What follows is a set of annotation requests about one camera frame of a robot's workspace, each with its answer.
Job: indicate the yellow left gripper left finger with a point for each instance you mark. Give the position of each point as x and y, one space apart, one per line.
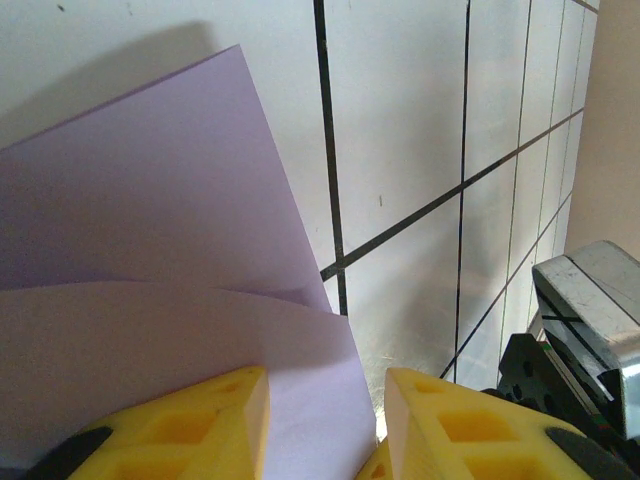
190 430

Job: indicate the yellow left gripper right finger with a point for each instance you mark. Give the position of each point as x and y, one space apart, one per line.
475 440

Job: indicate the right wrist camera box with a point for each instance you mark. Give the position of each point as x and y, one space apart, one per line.
590 300

